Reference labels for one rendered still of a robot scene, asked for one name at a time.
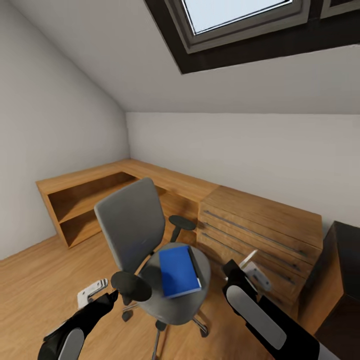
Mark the pen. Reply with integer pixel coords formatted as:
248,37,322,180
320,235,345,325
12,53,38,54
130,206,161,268
238,250,256,268

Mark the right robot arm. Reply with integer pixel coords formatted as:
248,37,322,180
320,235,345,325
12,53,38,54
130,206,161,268
222,259,341,360

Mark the folder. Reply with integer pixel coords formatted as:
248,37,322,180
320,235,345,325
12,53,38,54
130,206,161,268
159,246,202,300

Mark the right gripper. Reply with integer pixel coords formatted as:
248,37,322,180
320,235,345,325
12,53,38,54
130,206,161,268
222,259,245,279

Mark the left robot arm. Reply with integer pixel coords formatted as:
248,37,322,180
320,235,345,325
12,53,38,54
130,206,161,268
38,278,119,360

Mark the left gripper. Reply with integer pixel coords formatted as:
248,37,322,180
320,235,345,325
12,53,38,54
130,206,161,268
76,289,119,329

